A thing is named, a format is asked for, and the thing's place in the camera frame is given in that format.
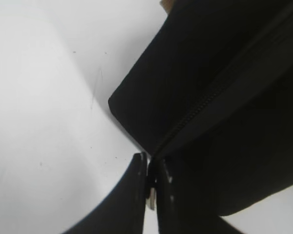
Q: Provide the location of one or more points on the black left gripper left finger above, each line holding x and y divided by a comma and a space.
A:
123, 210

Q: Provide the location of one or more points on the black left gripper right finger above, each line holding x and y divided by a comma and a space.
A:
184, 202

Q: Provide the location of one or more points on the black bag with tan handles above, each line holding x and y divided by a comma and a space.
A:
215, 87

